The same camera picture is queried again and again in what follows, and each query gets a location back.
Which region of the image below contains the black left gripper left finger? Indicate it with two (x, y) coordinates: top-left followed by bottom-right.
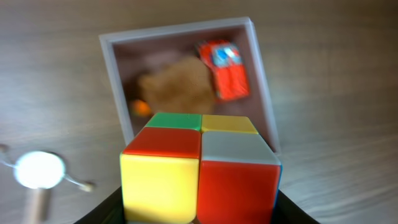
(75, 187), (126, 224)

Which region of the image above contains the white wooden rattle drum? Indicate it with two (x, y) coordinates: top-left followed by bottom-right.
(1, 144), (95, 224)

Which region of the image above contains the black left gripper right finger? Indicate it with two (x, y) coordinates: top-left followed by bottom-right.
(272, 190), (320, 224)

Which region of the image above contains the colourful two-by-two puzzle cube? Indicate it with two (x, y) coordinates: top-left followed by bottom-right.
(120, 113), (282, 223)

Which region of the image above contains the red toy car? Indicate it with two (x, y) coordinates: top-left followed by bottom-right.
(197, 40), (250, 101)

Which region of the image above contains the white box pink interior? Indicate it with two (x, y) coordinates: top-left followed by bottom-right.
(99, 17), (281, 154)

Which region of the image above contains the brown plush toy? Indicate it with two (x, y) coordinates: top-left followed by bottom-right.
(135, 56), (216, 114)

